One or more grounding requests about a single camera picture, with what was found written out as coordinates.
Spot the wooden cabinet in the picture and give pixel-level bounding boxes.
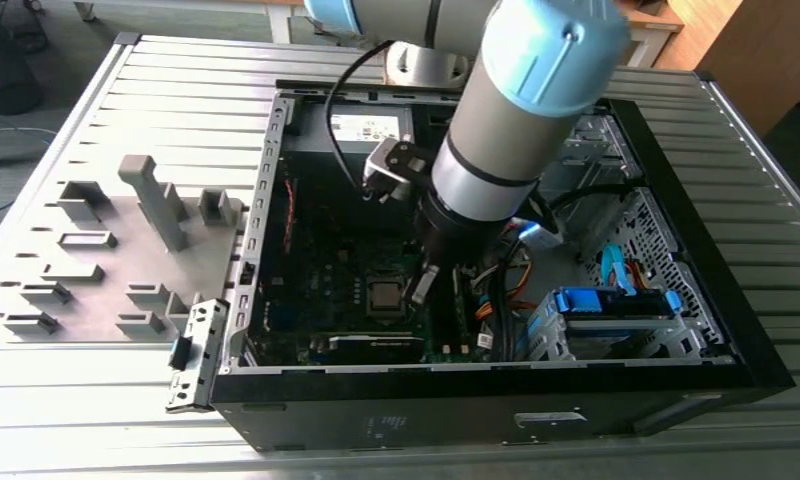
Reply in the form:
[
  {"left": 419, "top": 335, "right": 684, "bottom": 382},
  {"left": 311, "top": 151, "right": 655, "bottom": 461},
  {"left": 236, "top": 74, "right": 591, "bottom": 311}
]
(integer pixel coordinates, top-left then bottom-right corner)
[{"left": 696, "top": 0, "right": 800, "bottom": 139}]

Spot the tall grey drive cage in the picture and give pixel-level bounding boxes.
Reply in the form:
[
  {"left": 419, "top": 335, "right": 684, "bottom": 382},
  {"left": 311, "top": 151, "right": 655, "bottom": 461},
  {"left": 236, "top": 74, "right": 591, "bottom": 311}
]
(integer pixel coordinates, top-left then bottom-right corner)
[{"left": 539, "top": 112, "right": 646, "bottom": 236}]

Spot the black RAM slot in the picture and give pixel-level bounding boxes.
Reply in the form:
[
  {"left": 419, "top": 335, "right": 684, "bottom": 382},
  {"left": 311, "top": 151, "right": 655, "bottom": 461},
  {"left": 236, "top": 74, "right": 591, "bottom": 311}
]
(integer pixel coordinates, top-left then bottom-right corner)
[
  {"left": 443, "top": 272, "right": 463, "bottom": 357},
  {"left": 431, "top": 302, "right": 445, "bottom": 357},
  {"left": 437, "top": 272, "right": 455, "bottom": 357}
]

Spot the orange disk power wire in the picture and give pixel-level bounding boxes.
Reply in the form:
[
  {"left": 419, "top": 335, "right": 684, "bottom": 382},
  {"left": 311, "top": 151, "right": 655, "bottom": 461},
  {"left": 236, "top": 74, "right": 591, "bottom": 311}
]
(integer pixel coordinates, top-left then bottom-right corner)
[{"left": 627, "top": 259, "right": 652, "bottom": 294}]

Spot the light blue floor cable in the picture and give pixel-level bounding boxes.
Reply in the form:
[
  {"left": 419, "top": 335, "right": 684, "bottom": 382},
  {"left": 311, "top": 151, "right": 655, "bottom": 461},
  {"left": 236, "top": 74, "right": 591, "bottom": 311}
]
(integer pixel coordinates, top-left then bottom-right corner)
[{"left": 0, "top": 125, "right": 65, "bottom": 219}]

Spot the silver CPU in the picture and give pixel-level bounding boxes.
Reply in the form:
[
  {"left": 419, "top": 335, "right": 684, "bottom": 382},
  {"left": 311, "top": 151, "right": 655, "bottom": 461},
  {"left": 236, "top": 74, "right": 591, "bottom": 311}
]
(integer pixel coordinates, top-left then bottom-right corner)
[{"left": 371, "top": 281, "right": 405, "bottom": 307}]

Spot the black PC case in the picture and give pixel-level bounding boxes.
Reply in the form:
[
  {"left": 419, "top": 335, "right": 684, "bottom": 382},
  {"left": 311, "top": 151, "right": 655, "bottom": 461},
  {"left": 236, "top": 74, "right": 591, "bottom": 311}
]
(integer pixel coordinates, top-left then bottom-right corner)
[{"left": 207, "top": 78, "right": 799, "bottom": 454}]

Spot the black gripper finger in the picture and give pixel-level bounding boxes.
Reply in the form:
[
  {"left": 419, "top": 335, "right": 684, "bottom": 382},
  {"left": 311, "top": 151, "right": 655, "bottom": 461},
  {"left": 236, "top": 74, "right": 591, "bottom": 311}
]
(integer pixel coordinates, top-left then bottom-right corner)
[{"left": 403, "top": 263, "right": 443, "bottom": 306}]

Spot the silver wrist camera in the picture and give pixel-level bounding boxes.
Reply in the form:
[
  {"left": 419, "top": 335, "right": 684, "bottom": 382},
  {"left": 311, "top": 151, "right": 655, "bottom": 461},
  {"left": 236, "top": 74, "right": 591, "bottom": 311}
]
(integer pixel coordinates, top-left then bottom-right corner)
[
  {"left": 361, "top": 138, "right": 436, "bottom": 204},
  {"left": 511, "top": 219, "right": 567, "bottom": 247}
]

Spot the grey power supply unit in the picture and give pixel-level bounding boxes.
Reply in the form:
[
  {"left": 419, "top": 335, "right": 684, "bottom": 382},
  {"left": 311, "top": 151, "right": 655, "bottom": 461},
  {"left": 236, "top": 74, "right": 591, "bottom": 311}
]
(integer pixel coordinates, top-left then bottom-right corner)
[{"left": 280, "top": 104, "right": 456, "bottom": 221}]

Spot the teal plastic latch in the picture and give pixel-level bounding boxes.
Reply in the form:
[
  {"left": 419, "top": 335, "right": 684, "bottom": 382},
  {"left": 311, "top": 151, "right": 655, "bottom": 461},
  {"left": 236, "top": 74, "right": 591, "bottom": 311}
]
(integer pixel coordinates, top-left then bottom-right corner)
[{"left": 168, "top": 337, "right": 195, "bottom": 372}]

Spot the light blue data wire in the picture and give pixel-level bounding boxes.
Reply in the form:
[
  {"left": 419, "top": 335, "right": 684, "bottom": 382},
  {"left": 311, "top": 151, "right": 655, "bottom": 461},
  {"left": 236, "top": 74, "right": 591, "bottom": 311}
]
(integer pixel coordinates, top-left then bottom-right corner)
[{"left": 600, "top": 244, "right": 642, "bottom": 299}]

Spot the blue plastic bay rail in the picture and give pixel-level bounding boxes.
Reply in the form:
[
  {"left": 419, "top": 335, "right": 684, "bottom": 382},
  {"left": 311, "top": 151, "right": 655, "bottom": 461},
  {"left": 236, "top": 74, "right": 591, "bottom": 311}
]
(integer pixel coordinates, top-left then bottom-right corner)
[{"left": 516, "top": 318, "right": 548, "bottom": 361}]

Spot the wooden desk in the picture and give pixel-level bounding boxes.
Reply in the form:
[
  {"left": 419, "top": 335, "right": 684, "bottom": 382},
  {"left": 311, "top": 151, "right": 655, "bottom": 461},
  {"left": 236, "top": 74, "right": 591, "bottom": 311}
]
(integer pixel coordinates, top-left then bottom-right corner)
[{"left": 623, "top": 0, "right": 687, "bottom": 69}]

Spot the orange power wire bundle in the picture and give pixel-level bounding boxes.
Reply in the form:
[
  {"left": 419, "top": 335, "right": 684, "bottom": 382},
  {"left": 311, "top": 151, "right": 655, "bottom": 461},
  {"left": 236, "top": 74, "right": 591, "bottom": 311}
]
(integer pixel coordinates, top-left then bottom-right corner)
[{"left": 476, "top": 247, "right": 542, "bottom": 322}]

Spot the grey metal card retainer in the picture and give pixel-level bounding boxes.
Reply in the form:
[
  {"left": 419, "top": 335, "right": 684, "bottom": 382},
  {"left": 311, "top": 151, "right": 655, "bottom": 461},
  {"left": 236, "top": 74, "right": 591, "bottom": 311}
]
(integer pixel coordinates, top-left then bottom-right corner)
[{"left": 164, "top": 297, "right": 233, "bottom": 415}]

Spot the green RAM stick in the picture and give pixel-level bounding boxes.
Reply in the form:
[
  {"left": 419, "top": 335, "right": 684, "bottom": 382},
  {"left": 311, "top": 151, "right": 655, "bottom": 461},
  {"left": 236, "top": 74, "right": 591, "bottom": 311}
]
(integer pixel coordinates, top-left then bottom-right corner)
[{"left": 451, "top": 272, "right": 475, "bottom": 354}]

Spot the grey disk bay cage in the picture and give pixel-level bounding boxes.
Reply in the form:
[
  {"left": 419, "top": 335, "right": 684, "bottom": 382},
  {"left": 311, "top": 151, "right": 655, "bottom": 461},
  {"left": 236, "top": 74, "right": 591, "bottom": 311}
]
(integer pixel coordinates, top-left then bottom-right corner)
[{"left": 514, "top": 288, "right": 728, "bottom": 364}]

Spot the black office chair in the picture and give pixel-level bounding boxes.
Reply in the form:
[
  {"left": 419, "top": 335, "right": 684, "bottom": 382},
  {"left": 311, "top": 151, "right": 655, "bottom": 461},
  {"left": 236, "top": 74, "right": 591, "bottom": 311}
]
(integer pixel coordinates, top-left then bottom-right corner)
[{"left": 0, "top": 0, "right": 52, "bottom": 117}]

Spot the black graphics card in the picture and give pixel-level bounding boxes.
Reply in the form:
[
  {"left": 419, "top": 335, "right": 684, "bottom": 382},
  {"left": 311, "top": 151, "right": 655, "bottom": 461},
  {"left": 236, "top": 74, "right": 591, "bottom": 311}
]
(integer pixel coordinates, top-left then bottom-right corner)
[{"left": 309, "top": 333, "right": 428, "bottom": 366}]

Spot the thin red wire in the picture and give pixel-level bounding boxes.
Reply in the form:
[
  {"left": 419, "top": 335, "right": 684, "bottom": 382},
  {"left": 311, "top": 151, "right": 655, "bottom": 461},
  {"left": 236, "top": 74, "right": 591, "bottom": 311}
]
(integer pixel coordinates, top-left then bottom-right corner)
[{"left": 283, "top": 178, "right": 301, "bottom": 256}]

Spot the metal socket cover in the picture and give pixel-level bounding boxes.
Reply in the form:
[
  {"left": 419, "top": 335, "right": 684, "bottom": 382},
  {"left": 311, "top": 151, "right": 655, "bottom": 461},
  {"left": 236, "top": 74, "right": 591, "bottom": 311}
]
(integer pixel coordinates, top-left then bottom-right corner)
[{"left": 361, "top": 270, "right": 412, "bottom": 316}]

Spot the grey printed parts rack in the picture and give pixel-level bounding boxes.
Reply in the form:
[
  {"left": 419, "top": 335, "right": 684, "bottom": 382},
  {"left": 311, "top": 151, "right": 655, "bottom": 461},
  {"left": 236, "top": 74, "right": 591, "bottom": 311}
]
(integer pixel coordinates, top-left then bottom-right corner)
[{"left": 0, "top": 153, "right": 255, "bottom": 346}]

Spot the black camera cable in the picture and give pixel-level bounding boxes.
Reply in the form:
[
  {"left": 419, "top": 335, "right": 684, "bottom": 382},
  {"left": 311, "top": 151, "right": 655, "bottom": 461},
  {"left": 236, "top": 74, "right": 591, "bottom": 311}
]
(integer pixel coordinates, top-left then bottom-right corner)
[{"left": 323, "top": 39, "right": 399, "bottom": 194}]

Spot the green motherboard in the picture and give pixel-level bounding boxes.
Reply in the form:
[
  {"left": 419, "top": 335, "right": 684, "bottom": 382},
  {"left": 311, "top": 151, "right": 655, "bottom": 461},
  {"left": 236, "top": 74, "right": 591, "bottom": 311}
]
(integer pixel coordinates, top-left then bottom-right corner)
[{"left": 256, "top": 219, "right": 499, "bottom": 365}]

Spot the thick black cable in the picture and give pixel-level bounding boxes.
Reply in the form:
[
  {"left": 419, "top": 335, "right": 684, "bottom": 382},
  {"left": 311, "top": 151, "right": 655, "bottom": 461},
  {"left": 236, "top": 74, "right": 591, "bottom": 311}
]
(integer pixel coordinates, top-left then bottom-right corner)
[{"left": 490, "top": 182, "right": 648, "bottom": 362}]

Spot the blue disk carrier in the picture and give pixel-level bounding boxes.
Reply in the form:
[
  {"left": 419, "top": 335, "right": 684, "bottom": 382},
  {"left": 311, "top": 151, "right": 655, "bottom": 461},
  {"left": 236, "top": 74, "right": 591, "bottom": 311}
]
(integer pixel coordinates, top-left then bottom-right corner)
[{"left": 552, "top": 289, "right": 682, "bottom": 319}]

